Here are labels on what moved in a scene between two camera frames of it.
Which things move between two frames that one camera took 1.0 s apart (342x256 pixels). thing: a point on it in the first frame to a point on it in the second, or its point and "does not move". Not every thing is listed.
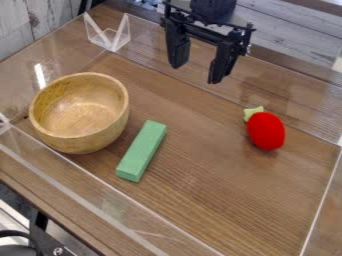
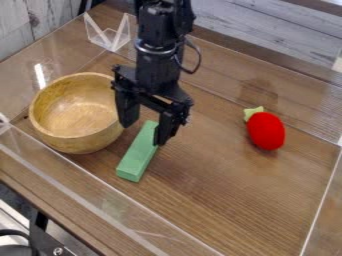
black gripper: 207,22 to 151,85
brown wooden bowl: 79,109 does not move
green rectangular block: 142,151 does not move
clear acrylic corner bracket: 110,39 does not move
